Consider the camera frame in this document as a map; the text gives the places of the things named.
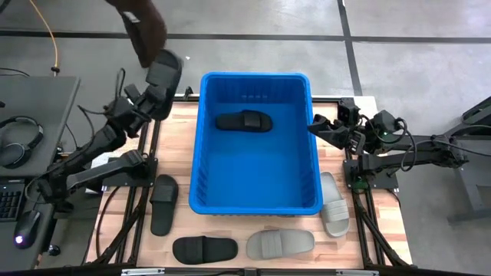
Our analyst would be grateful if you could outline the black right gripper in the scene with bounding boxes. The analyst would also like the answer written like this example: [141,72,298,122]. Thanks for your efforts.
[308,113,371,156]

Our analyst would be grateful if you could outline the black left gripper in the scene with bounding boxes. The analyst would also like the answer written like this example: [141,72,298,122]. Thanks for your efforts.
[124,86,170,138]

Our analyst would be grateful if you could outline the black slide sandal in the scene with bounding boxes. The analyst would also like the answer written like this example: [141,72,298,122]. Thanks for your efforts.
[149,174,180,237]
[144,48,184,122]
[215,109,274,133]
[172,235,239,265]

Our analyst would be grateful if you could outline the grey slide sandal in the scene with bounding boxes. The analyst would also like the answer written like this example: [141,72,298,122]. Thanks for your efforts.
[245,228,316,261]
[319,171,351,238]

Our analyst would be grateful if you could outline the blue plastic bin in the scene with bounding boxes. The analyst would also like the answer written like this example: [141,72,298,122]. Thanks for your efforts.
[187,71,325,216]

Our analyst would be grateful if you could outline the white box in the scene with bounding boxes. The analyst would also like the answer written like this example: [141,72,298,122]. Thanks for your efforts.
[84,151,113,195]

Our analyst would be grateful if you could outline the grey side desk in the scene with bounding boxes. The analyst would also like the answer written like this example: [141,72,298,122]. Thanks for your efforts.
[0,75,81,178]

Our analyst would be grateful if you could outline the dark grey metal cart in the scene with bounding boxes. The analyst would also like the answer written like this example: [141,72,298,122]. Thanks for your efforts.
[423,95,491,224]

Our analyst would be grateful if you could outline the black headphones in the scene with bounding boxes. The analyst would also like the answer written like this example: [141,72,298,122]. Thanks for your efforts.
[0,115,44,170]

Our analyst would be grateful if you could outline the black computer mouse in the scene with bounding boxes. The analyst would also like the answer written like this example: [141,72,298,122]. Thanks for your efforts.
[12,209,42,251]

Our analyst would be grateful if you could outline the black keyboard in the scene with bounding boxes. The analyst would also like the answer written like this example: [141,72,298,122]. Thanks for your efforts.
[0,179,26,223]

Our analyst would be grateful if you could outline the black computer desk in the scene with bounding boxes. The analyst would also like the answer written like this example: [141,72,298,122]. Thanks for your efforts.
[0,174,66,274]

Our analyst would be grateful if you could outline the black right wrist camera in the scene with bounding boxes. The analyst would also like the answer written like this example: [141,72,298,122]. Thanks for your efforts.
[338,97,361,123]

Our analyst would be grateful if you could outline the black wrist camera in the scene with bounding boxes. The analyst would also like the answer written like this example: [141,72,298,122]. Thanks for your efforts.
[123,83,142,101]
[338,97,361,123]

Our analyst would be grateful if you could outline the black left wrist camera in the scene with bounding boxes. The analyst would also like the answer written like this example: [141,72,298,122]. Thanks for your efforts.
[123,83,142,101]

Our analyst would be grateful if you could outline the orange cable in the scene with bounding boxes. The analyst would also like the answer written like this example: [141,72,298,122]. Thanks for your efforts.
[28,0,61,76]

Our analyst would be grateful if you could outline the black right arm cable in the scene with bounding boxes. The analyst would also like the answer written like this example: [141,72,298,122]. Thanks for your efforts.
[394,117,491,170]

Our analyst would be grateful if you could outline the silver metal bracket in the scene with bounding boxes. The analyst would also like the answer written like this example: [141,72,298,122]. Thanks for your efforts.
[335,269,380,276]
[120,268,166,276]

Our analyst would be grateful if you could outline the black aluminium table frame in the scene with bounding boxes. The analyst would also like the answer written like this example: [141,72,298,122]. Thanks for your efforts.
[86,94,414,276]

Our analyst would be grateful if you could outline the black hanging cable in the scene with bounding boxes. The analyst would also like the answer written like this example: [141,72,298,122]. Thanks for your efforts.
[94,185,124,258]

